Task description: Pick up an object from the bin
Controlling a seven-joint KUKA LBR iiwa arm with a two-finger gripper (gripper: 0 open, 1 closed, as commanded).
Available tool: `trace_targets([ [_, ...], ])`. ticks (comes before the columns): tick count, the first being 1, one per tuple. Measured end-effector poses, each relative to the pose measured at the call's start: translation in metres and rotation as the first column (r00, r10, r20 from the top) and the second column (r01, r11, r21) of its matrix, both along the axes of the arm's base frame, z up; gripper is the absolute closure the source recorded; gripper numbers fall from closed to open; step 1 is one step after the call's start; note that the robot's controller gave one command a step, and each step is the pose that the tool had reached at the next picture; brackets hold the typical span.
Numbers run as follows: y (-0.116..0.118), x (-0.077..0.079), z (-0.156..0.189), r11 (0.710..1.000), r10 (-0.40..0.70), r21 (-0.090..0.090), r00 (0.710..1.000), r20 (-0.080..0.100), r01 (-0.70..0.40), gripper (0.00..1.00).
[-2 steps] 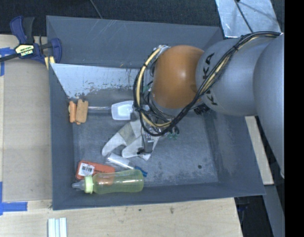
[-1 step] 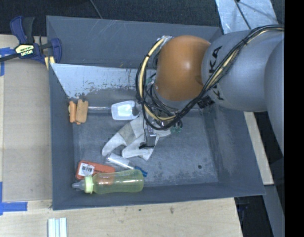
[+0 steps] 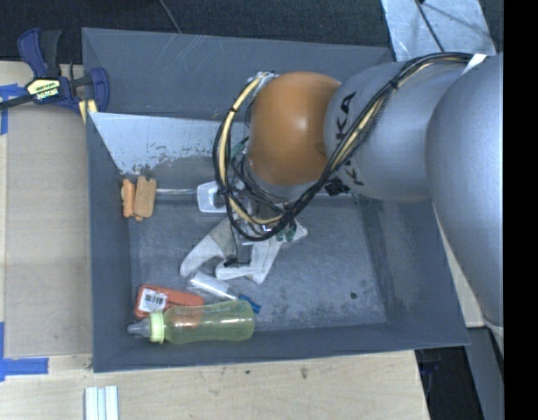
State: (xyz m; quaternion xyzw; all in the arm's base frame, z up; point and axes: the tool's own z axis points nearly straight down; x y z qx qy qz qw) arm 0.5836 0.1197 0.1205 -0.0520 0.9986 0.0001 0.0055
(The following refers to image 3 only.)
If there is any grey metal bin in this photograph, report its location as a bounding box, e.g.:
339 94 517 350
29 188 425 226
80 27 472 374

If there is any orange packet with barcode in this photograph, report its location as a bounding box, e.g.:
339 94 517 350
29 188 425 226
132 283 206 320

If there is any orange sponge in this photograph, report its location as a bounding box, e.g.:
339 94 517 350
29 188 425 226
121 174 157 222

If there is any yellow-green baby bottle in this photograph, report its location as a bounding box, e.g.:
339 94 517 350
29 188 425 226
127 299 256 347

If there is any pale wood flat board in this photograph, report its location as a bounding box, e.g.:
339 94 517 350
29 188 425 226
4 106 95 359

